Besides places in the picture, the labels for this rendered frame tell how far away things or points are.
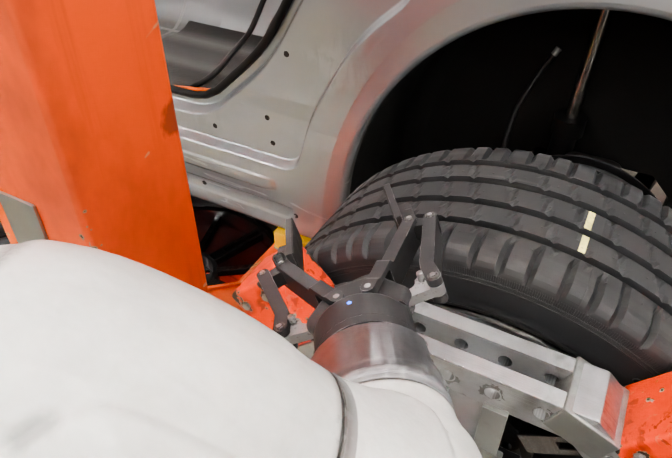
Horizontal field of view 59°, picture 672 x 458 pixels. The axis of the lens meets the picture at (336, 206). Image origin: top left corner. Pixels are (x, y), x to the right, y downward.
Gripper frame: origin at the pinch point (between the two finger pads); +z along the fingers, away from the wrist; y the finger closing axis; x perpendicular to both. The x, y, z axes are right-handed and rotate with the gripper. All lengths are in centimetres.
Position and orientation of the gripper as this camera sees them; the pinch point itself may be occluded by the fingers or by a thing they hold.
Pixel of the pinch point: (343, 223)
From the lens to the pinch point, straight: 59.0
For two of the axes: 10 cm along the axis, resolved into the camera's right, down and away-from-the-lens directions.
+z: -0.8, -4.6, 8.9
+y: 9.4, -3.3, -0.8
